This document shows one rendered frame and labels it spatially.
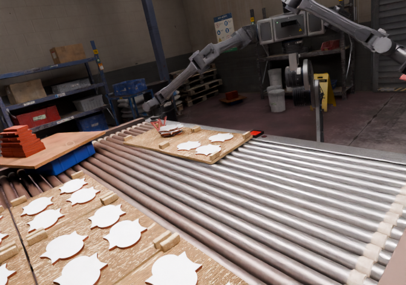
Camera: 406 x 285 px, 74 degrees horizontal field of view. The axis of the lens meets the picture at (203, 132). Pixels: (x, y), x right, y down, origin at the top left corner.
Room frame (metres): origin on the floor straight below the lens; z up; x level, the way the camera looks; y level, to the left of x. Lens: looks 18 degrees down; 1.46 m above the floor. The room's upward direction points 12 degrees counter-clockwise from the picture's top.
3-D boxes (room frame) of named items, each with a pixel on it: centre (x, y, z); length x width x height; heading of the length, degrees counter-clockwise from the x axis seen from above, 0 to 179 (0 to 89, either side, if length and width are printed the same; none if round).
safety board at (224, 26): (7.23, -1.06, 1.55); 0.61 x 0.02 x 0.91; 42
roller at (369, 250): (1.23, 0.24, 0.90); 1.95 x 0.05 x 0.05; 39
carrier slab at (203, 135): (1.42, 0.00, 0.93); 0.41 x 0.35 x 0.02; 43
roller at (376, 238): (1.27, 0.20, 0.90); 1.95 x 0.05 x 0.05; 39
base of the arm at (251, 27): (1.82, -0.41, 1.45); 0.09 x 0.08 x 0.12; 62
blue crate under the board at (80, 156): (1.62, 0.92, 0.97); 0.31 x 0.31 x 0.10; 61
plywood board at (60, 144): (1.65, 0.98, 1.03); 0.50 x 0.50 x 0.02; 61
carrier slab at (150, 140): (1.72, 0.28, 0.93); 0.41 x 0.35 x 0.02; 44
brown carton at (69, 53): (5.47, 2.21, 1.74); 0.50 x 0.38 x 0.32; 132
